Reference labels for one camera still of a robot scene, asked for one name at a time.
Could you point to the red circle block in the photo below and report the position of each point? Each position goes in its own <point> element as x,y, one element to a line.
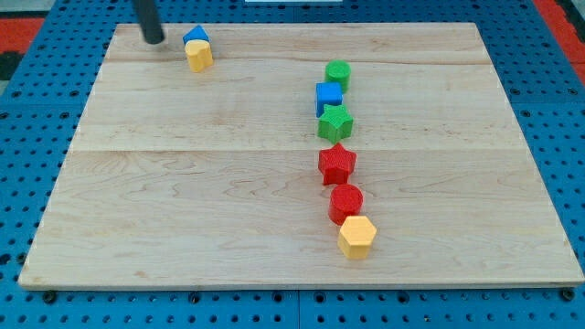
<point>345,201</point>

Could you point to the yellow heart block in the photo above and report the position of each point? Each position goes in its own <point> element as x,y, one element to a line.
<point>198,54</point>

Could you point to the red star block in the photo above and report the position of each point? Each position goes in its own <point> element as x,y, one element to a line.
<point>336,164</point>

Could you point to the green circle block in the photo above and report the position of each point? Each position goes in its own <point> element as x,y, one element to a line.
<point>339,71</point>

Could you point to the blue square block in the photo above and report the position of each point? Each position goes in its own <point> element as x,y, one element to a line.
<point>327,93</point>

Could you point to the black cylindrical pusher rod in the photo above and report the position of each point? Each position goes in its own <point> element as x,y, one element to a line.
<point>149,21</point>

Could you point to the blue triangle block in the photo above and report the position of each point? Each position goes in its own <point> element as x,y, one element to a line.
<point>196,33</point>

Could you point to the light wooden board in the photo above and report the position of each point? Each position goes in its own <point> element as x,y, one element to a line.
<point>182,181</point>

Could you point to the green star block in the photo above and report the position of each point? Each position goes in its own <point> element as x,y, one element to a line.
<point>335,124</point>

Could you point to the yellow hexagon block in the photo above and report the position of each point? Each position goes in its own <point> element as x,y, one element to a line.
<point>356,237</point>

